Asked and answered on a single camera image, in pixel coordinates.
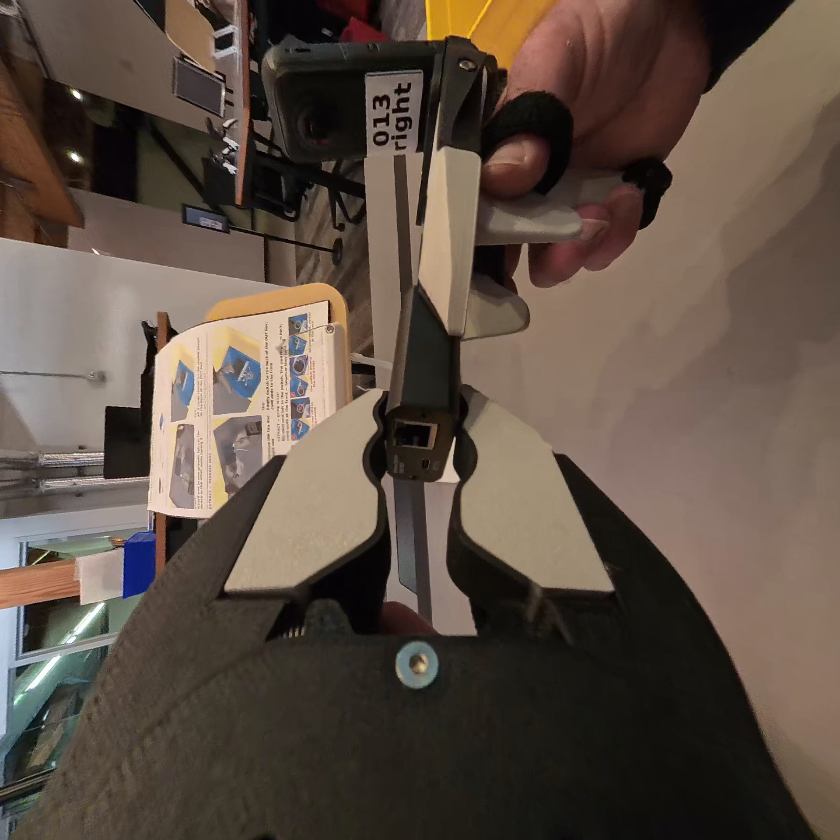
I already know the black network switch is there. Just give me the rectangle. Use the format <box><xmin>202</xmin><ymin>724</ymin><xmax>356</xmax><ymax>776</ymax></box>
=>
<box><xmin>386</xmin><ymin>287</ymin><xmax>462</xmax><ymax>483</ymax></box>

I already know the yellow plastic bin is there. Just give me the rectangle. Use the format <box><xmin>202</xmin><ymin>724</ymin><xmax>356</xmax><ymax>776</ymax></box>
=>
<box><xmin>425</xmin><ymin>0</ymin><xmax>559</xmax><ymax>42</ymax></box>

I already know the person's right hand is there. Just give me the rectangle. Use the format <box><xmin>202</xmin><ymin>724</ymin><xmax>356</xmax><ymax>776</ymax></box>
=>
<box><xmin>481</xmin><ymin>0</ymin><xmax>715</xmax><ymax>290</ymax></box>

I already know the red object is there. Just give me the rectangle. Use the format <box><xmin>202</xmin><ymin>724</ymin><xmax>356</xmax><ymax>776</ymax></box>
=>
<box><xmin>315</xmin><ymin>0</ymin><xmax>427</xmax><ymax>50</ymax></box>

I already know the small framed wall sign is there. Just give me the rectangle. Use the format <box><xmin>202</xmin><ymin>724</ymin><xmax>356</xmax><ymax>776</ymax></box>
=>
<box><xmin>182</xmin><ymin>203</ymin><xmax>232</xmax><ymax>235</ymax></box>

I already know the black floor stand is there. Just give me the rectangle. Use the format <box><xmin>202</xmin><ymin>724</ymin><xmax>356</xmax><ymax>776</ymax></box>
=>
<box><xmin>230</xmin><ymin>225</ymin><xmax>345</xmax><ymax>266</ymax></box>

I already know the white strip with grey stripe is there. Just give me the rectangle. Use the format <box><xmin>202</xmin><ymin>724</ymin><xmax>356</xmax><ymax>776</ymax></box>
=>
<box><xmin>363</xmin><ymin>156</ymin><xmax>435</xmax><ymax>624</ymax></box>

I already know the printed instruction sheet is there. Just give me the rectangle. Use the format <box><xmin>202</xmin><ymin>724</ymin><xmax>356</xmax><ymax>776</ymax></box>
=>
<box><xmin>146</xmin><ymin>300</ymin><xmax>337</xmax><ymax>521</ymax></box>

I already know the person's left hand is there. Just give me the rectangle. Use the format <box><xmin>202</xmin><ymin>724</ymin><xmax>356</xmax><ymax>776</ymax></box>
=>
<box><xmin>382</xmin><ymin>600</ymin><xmax>438</xmax><ymax>636</ymax></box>

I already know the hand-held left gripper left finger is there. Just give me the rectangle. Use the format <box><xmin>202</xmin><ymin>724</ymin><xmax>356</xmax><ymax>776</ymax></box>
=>
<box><xmin>222</xmin><ymin>388</ymin><xmax>391</xmax><ymax>599</ymax></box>

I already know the small grey screen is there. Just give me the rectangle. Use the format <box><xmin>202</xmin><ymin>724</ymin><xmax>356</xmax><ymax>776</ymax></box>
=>
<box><xmin>171</xmin><ymin>56</ymin><xmax>228</xmax><ymax>119</ymax></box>

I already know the wooden wall panel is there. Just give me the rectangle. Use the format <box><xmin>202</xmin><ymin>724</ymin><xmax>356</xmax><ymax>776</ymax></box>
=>
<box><xmin>0</xmin><ymin>49</ymin><xmax>85</xmax><ymax>245</ymax></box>

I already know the beige board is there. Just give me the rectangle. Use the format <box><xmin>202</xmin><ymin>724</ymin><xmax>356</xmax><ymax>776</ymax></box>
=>
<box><xmin>164</xmin><ymin>0</ymin><xmax>219</xmax><ymax>73</ymax></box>

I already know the wooden clipboard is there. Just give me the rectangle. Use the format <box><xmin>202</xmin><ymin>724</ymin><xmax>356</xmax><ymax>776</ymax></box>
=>
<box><xmin>205</xmin><ymin>282</ymin><xmax>350</xmax><ymax>421</ymax></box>

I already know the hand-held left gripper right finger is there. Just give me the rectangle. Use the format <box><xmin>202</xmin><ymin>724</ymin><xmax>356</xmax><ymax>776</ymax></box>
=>
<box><xmin>449</xmin><ymin>384</ymin><xmax>618</xmax><ymax>598</ymax></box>

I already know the wooden edged desk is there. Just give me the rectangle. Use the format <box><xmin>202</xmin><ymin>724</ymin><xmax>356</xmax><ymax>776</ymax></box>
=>
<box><xmin>164</xmin><ymin>0</ymin><xmax>256</xmax><ymax>206</ymax></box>

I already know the brown wooden post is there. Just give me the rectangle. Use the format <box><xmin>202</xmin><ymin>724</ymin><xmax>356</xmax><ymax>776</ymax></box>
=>
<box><xmin>152</xmin><ymin>311</ymin><xmax>173</xmax><ymax>595</ymax></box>

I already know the glass window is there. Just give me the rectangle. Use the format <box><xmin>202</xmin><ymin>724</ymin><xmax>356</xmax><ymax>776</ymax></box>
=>
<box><xmin>16</xmin><ymin>535</ymin><xmax>155</xmax><ymax>660</ymax></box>

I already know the black office chair base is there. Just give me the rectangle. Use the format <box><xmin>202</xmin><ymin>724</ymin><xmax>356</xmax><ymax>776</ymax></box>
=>
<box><xmin>252</xmin><ymin>147</ymin><xmax>368</xmax><ymax>231</ymax></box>

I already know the metal rack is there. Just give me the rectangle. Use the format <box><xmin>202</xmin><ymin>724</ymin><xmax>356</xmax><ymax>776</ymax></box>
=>
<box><xmin>0</xmin><ymin>448</ymin><xmax>153</xmax><ymax>503</ymax></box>

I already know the black monitor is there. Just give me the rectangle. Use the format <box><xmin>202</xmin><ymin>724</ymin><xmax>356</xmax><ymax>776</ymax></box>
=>
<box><xmin>103</xmin><ymin>406</ymin><xmax>157</xmax><ymax>480</ymax></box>

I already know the blue plastic bin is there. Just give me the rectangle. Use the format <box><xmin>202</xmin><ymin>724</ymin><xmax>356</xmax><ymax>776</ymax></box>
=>
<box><xmin>122</xmin><ymin>530</ymin><xmax>160</xmax><ymax>599</ymax></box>

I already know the white block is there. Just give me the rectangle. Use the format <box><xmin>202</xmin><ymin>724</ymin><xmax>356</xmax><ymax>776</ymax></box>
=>
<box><xmin>74</xmin><ymin>549</ymin><xmax>126</xmax><ymax>606</ymax></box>

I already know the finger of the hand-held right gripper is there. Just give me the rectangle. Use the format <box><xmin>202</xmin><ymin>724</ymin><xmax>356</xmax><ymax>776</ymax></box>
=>
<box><xmin>416</xmin><ymin>146</ymin><xmax>484</xmax><ymax>338</ymax></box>

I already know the metal conduit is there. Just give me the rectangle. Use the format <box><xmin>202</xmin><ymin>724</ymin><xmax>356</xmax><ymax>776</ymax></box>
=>
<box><xmin>0</xmin><ymin>369</ymin><xmax>108</xmax><ymax>383</ymax></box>

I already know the wooden beam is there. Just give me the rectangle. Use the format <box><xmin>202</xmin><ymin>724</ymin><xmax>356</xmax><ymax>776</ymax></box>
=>
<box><xmin>0</xmin><ymin>558</ymin><xmax>83</xmax><ymax>611</ymax></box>

